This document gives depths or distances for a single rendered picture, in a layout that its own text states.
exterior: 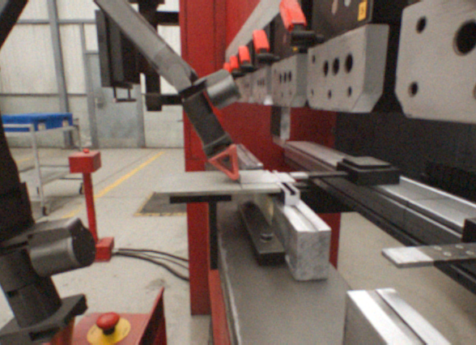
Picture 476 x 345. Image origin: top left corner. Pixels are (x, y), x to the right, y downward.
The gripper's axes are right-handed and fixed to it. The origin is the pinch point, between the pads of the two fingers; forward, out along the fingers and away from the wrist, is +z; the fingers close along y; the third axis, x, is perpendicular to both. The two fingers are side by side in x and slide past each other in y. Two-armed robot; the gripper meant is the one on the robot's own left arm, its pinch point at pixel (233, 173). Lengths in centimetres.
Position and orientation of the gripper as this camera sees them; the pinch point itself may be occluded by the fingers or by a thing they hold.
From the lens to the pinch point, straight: 75.2
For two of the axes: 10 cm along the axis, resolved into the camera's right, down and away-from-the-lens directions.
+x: -8.8, 4.8, 0.0
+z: 4.6, 8.5, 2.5
